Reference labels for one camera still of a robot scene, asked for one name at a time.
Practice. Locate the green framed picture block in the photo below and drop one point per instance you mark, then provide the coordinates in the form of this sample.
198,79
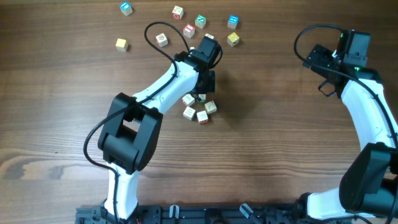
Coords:
201,98

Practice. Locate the red sided block top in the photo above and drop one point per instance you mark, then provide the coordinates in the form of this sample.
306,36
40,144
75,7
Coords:
177,12

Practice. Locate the yellow top block right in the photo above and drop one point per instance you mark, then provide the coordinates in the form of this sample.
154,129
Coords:
233,39

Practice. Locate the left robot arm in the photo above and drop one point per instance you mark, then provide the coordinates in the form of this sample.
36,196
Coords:
130,131

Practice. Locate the plain white wooden block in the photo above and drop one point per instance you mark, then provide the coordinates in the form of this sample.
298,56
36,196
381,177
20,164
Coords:
188,100

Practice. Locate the yellow block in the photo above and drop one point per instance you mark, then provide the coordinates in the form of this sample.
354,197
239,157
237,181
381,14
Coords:
233,39
122,45

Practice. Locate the red I top block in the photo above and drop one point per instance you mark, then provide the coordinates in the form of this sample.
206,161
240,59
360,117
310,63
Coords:
189,31

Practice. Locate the block with animal drawing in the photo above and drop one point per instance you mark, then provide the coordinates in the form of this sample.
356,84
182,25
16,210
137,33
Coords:
210,107

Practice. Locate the blue top block right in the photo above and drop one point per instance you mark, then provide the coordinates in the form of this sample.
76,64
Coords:
233,21

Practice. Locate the yellow top block left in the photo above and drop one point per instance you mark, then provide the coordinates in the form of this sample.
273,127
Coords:
122,45

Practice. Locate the green Z top block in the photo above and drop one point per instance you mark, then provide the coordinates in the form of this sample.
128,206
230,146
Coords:
202,117

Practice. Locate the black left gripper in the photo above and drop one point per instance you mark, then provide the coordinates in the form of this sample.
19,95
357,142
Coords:
211,86

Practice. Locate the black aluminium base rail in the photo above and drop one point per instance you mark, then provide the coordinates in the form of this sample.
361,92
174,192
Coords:
156,214

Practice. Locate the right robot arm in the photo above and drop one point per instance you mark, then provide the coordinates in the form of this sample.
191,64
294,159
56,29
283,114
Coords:
364,190

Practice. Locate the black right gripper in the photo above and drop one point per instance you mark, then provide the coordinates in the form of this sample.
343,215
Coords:
324,55

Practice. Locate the red Q side block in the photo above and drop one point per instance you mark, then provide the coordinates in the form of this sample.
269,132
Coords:
161,40

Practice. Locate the plain block number 2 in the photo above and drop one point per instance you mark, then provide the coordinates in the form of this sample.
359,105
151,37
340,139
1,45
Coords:
209,36

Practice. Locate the blue top block far left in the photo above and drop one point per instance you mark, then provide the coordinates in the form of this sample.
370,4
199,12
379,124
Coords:
126,8

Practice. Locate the block with green side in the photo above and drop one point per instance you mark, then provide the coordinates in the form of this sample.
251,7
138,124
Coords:
189,113

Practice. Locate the green N top block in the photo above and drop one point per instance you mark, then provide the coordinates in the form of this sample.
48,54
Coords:
200,21

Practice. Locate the blue block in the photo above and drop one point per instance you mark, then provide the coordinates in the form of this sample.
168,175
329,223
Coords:
126,8
233,21

